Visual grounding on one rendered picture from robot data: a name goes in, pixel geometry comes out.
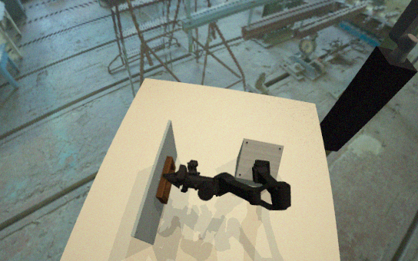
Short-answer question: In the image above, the brown picture frame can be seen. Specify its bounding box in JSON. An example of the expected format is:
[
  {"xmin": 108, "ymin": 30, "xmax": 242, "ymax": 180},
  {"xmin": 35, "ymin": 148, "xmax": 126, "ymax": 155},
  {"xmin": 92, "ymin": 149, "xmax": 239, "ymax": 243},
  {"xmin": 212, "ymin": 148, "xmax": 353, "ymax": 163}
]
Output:
[{"xmin": 156, "ymin": 156, "xmax": 176, "ymax": 204}]

